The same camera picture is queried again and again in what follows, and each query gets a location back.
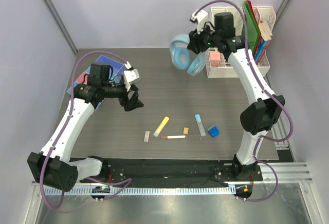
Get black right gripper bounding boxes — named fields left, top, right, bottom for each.
left=187, top=20, right=221, bottom=54

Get light blue headphones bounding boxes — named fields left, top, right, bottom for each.
left=169, top=34, right=206, bottom=76

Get pink cube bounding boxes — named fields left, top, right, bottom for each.
left=209, top=51, right=221, bottom=67

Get blue pink drawer organizer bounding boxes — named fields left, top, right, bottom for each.
left=67, top=58, right=130, bottom=115

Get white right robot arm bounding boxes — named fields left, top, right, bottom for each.
left=188, top=10, right=285, bottom=180

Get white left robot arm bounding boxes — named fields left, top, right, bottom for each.
left=27, top=63, right=144, bottom=192

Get white mesh file organizer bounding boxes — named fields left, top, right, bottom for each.
left=205, top=6, right=276, bottom=78

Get beige speckled eraser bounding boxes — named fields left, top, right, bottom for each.
left=143, top=130, right=150, bottom=142

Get yellow highlighter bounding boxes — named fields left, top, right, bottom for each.
left=153, top=117, right=170, bottom=137

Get white brown-capped pen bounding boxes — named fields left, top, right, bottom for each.
left=161, top=135, right=186, bottom=139

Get small orange eraser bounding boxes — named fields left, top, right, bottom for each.
left=183, top=127, right=189, bottom=135

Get green folder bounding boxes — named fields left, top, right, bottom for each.
left=242, top=0, right=261, bottom=58

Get blue capped highlighter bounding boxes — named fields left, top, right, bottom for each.
left=195, top=114, right=206, bottom=137

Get red folder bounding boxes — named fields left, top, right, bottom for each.
left=247, top=0, right=261, bottom=57

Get books in organizer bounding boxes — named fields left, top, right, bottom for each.
left=254, top=20, right=272, bottom=64

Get blue pencil sharpener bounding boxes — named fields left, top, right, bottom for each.
left=207, top=125, right=220, bottom=138

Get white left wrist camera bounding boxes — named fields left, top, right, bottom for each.
left=123, top=69, right=140, bottom=92

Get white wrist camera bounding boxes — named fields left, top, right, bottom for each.
left=123, top=69, right=140, bottom=92
left=190, top=10, right=208, bottom=34

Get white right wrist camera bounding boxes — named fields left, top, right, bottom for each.
left=190, top=10, right=208, bottom=34

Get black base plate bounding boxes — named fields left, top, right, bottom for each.
left=93, top=158, right=263, bottom=188

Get white slotted cable duct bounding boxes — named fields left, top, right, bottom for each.
left=43, top=185, right=237, bottom=196

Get aluminium rail frame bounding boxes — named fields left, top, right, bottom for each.
left=31, top=74, right=314, bottom=186

